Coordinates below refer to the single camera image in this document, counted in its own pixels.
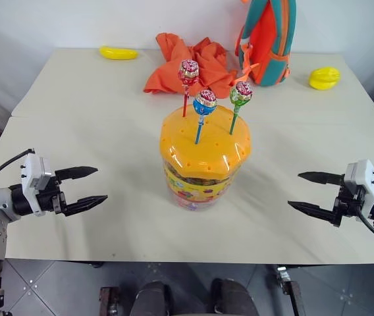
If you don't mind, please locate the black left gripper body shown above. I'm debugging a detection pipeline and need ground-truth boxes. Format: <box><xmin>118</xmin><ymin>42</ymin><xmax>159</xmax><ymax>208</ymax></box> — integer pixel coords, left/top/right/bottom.
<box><xmin>37</xmin><ymin>171</ymin><xmax>68</xmax><ymax>217</ymax></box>

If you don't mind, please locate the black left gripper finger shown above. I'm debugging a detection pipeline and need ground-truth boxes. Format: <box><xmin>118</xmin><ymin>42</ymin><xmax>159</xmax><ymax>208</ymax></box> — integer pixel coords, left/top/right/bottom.
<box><xmin>55</xmin><ymin>166</ymin><xmax>99</xmax><ymax>182</ymax></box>
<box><xmin>64</xmin><ymin>195</ymin><xmax>109</xmax><ymax>217</ymax></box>

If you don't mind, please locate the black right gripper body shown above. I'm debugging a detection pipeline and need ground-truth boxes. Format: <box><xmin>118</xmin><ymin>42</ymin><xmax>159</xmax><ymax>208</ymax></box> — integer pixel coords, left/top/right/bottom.
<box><xmin>331</xmin><ymin>179</ymin><xmax>369</xmax><ymax>228</ymax></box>

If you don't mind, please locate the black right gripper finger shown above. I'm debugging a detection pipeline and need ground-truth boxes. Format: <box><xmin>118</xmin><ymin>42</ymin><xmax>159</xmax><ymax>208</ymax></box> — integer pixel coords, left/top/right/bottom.
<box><xmin>287</xmin><ymin>200</ymin><xmax>339</xmax><ymax>227</ymax></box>
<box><xmin>298</xmin><ymin>171</ymin><xmax>344</xmax><ymax>187</ymax></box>

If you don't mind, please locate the lollipop with green stick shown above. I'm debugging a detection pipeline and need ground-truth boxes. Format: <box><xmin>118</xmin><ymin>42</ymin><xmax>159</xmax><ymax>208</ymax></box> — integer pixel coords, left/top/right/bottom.
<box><xmin>228</xmin><ymin>80</ymin><xmax>254</xmax><ymax>136</ymax></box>

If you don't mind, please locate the lollipop jar with yellow lid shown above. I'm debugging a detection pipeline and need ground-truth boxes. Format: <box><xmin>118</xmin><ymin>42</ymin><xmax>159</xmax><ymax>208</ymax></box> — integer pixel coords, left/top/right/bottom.
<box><xmin>159</xmin><ymin>105</ymin><xmax>253</xmax><ymax>211</ymax></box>

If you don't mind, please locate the lollipop with blue stick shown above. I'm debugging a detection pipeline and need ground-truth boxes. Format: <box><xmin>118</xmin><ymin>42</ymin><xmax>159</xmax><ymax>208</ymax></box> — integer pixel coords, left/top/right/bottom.
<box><xmin>192</xmin><ymin>89</ymin><xmax>219</xmax><ymax>145</ymax></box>

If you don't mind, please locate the lollipop with red stick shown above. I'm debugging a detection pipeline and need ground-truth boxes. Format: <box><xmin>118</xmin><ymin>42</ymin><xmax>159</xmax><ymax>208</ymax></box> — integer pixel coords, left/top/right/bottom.
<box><xmin>177</xmin><ymin>59</ymin><xmax>201</xmax><ymax>119</ymax></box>

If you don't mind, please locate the metal table leg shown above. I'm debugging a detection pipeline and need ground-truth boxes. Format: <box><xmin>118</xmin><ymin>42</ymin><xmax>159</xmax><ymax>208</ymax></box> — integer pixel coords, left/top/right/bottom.
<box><xmin>274</xmin><ymin>265</ymin><xmax>308</xmax><ymax>316</ymax></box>

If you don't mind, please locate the yellow toy starfruit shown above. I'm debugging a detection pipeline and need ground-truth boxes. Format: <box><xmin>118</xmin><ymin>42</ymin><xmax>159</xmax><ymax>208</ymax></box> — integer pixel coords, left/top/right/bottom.
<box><xmin>308</xmin><ymin>66</ymin><xmax>342</xmax><ymax>90</ymax></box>

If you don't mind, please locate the dark rounded shape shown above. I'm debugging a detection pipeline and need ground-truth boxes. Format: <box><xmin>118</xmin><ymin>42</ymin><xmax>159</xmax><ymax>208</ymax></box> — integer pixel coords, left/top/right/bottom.
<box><xmin>209</xmin><ymin>278</ymin><xmax>260</xmax><ymax>316</ymax></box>
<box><xmin>130</xmin><ymin>280</ymin><xmax>171</xmax><ymax>316</ymax></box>

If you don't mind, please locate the yellow toy banana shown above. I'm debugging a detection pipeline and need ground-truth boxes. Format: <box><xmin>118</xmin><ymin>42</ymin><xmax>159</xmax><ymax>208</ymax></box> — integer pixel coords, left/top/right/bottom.
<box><xmin>99</xmin><ymin>45</ymin><xmax>141</xmax><ymax>61</ymax></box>

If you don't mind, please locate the teal and orange backpack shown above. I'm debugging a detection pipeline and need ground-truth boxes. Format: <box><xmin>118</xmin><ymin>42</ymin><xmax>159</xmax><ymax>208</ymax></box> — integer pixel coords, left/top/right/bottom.
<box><xmin>234</xmin><ymin>0</ymin><xmax>298</xmax><ymax>88</ymax></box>

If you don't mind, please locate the crumpled orange cloth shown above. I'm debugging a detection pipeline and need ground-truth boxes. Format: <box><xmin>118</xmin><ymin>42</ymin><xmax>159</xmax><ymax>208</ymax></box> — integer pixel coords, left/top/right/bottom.
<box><xmin>143</xmin><ymin>32</ymin><xmax>240</xmax><ymax>98</ymax></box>

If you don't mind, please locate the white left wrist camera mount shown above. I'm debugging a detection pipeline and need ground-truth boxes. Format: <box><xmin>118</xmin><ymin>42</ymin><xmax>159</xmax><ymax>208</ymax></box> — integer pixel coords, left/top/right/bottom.
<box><xmin>20</xmin><ymin>153</ymin><xmax>55</xmax><ymax>217</ymax></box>

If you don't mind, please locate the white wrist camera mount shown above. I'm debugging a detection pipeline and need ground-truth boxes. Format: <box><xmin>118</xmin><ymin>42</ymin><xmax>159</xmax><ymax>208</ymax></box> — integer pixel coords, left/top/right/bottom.
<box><xmin>343</xmin><ymin>159</ymin><xmax>374</xmax><ymax>211</ymax></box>
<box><xmin>20</xmin><ymin>153</ymin><xmax>55</xmax><ymax>217</ymax></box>

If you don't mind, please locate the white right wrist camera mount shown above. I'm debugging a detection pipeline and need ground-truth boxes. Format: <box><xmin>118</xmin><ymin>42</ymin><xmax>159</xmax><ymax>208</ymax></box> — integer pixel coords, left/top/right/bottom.
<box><xmin>343</xmin><ymin>159</ymin><xmax>374</xmax><ymax>211</ymax></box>

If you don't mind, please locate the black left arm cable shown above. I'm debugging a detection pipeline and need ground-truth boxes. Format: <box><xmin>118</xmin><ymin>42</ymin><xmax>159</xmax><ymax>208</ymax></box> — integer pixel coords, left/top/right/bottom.
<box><xmin>0</xmin><ymin>147</ymin><xmax>36</xmax><ymax>190</ymax></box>

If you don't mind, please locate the brown table leg bracket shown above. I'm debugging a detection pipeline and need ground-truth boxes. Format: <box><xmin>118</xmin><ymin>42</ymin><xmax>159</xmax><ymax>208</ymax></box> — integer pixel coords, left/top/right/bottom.
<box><xmin>99</xmin><ymin>286</ymin><xmax>121</xmax><ymax>316</ymax></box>

